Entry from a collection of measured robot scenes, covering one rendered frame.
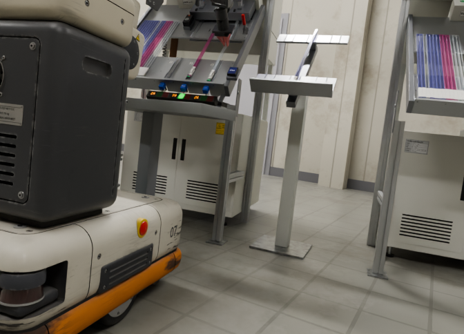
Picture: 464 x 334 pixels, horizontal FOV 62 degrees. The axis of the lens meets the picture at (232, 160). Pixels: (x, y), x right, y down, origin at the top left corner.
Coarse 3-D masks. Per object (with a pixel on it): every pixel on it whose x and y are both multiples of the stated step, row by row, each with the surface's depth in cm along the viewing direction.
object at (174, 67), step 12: (156, 60) 196; (168, 60) 194; (180, 60) 193; (192, 60) 191; (204, 60) 190; (216, 60) 189; (156, 72) 189; (168, 72) 187; (180, 72) 186; (204, 72) 183; (216, 72) 182
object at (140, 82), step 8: (128, 80) 188; (136, 80) 186; (144, 80) 185; (152, 80) 183; (160, 80) 182; (168, 80) 180; (176, 80) 179; (184, 80) 178; (192, 80) 177; (144, 88) 189; (152, 88) 188; (168, 88) 184; (176, 88) 183; (192, 88) 180; (200, 88) 178; (216, 88) 176
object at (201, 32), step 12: (156, 12) 228; (168, 12) 226; (180, 12) 224; (180, 24) 216; (204, 24) 212; (240, 24) 207; (180, 36) 208; (192, 36) 206; (204, 36) 204; (216, 36) 203; (240, 36) 200
